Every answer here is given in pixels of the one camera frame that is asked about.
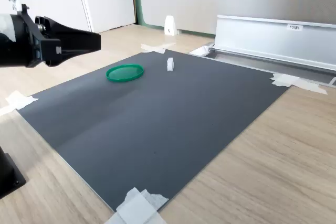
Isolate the white tape piece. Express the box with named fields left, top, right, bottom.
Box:
left=140, top=42, right=177, bottom=55
left=104, top=187, right=170, bottom=224
left=269, top=72, right=329, bottom=95
left=0, top=90, right=39, bottom=116

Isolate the dark grey mat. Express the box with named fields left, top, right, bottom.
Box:
left=15, top=49, right=291, bottom=213

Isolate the aluminium cable duct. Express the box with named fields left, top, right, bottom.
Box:
left=188, top=14, right=336, bottom=89

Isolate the small white bracket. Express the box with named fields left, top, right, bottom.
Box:
left=164, top=15, right=181, bottom=37

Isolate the wide white panel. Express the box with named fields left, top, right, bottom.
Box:
left=0, top=0, right=93, bottom=41

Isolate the round green lid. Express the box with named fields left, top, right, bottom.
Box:
left=106, top=63, right=144, bottom=83

